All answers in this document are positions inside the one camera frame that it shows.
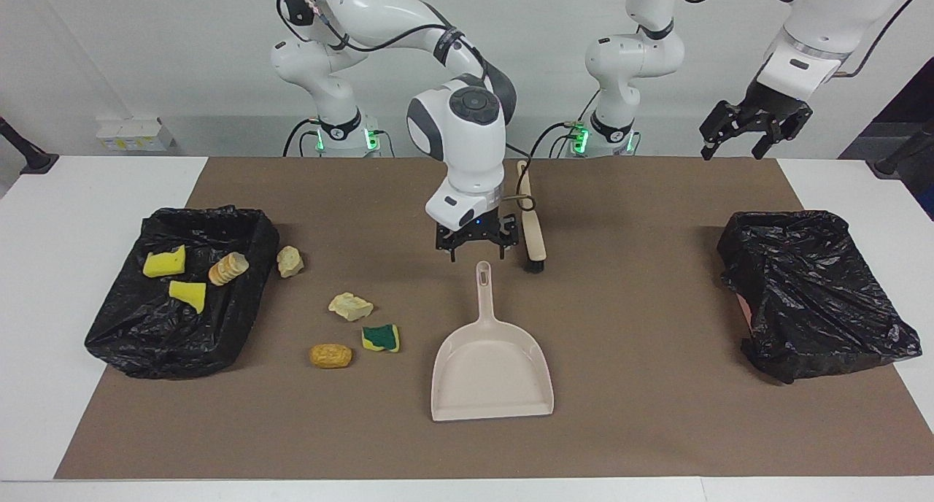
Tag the green and yellow sponge piece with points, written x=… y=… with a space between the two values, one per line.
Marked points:
x=381 y=338

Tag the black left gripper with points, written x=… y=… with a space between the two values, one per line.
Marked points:
x=773 y=106

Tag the black bag lined pink bin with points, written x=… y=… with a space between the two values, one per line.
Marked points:
x=810 y=298

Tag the black stand post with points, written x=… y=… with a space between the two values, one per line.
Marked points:
x=29 y=155
x=901 y=155

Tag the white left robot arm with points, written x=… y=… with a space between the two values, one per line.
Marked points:
x=810 y=13

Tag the beige hand brush black bristles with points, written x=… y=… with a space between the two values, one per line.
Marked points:
x=536 y=243

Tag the orange-brown foam lump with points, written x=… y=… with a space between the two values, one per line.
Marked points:
x=330 y=355

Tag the dark blue furniture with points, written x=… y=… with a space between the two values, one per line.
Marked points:
x=921 y=101

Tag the white power strip box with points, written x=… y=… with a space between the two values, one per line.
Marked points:
x=131 y=133

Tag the wedge yellow sponge piece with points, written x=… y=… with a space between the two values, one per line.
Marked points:
x=188 y=294

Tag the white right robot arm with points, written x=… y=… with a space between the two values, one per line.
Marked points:
x=467 y=144

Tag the brown table mat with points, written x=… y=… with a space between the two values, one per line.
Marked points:
x=438 y=451

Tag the cream foam chunk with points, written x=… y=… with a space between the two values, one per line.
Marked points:
x=350 y=306
x=228 y=268
x=290 y=262

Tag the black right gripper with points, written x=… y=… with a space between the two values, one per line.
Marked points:
x=478 y=228

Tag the notched yellow sponge piece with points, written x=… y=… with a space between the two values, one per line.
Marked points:
x=164 y=263

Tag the beige plastic dustpan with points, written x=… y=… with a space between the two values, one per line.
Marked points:
x=492 y=371

